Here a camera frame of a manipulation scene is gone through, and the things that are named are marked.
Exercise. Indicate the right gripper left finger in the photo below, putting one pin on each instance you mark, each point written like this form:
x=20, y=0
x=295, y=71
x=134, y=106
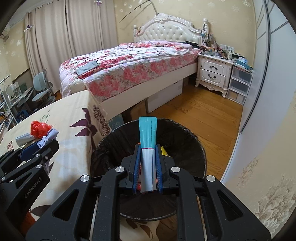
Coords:
x=90, y=208

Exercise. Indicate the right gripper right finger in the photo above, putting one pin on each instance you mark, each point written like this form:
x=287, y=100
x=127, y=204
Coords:
x=206, y=209

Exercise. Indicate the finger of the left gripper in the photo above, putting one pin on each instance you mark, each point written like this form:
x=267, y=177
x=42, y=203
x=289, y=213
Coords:
x=31, y=155

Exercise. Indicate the teal white toothpaste tube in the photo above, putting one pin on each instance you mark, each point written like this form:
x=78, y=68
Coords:
x=148, y=174

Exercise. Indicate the black trash bin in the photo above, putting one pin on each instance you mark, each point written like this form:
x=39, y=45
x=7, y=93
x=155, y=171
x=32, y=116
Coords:
x=180, y=144

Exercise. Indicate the white blue milk powder packet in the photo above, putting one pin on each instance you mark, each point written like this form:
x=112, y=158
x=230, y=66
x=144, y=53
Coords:
x=24, y=139

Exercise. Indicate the red-orange crumpled plastic bag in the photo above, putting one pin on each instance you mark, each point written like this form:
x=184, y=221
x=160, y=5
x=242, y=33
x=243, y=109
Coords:
x=38, y=129

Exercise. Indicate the study desk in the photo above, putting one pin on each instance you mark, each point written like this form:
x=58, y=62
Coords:
x=20, y=101

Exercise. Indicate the cream floral bed sheet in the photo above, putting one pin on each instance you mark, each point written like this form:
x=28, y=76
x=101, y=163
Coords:
x=81, y=125

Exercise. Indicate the grey-blue desk chair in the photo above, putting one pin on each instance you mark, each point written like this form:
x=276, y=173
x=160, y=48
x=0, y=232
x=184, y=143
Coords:
x=43, y=87

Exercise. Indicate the white sliding wardrobe door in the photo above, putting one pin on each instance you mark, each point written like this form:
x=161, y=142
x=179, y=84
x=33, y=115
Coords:
x=272, y=87

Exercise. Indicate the white round ball lamp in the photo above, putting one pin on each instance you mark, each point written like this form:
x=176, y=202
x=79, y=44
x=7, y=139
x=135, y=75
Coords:
x=76, y=86

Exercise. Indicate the grey folded cloth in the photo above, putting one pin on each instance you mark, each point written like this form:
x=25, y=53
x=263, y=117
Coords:
x=87, y=67

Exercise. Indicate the white underbed storage box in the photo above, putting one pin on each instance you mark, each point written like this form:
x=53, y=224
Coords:
x=162, y=97

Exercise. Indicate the pink floral bed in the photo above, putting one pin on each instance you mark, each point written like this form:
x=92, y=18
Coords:
x=130, y=72

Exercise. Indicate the beige curtains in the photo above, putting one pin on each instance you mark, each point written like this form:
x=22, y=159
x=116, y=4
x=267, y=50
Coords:
x=60, y=30

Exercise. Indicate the air conditioner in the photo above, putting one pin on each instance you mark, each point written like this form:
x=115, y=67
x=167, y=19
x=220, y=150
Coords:
x=5, y=32

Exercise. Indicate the plastic drawer unit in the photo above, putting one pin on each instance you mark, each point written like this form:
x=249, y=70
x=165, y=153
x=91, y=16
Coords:
x=239, y=85

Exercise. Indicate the white nightstand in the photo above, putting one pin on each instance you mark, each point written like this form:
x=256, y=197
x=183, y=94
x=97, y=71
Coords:
x=214, y=73

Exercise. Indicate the white tufted headboard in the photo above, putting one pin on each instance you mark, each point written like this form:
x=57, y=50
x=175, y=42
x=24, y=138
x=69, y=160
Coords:
x=165, y=27

